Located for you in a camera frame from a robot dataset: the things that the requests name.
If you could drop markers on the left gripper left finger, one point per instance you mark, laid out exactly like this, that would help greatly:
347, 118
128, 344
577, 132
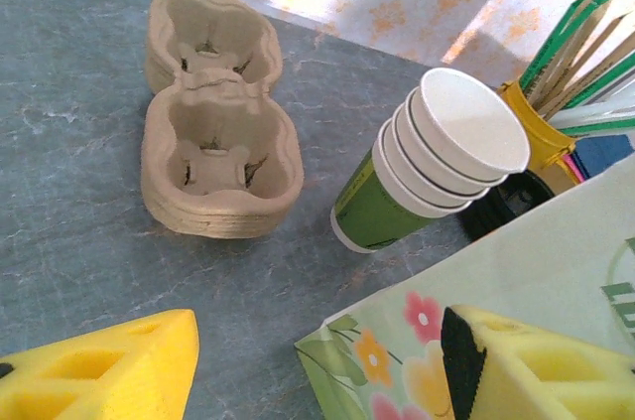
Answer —
99, 375

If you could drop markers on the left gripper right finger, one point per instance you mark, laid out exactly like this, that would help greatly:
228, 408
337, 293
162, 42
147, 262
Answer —
546, 375

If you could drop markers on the white paper takeout bag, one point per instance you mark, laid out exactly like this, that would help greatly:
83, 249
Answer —
546, 261

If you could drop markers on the black cup lid stack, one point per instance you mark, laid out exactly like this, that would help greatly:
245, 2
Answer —
516, 196

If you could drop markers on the pink napkin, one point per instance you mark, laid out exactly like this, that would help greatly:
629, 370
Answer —
571, 168

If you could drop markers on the dark blue napkin stack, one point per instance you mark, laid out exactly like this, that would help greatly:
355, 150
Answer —
605, 154

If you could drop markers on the yellow holder cup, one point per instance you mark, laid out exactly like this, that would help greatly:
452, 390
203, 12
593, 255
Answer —
541, 137

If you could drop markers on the stack of paper cups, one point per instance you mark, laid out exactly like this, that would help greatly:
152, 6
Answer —
446, 142

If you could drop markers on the white wrapped straw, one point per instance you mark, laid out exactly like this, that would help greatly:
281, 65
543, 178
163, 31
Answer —
595, 117

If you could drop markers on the brown pulp cup carrier stack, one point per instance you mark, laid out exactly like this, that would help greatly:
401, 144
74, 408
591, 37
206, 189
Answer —
218, 132

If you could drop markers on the green wrapped straw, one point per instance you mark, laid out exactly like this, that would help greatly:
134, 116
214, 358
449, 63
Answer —
555, 38
580, 42

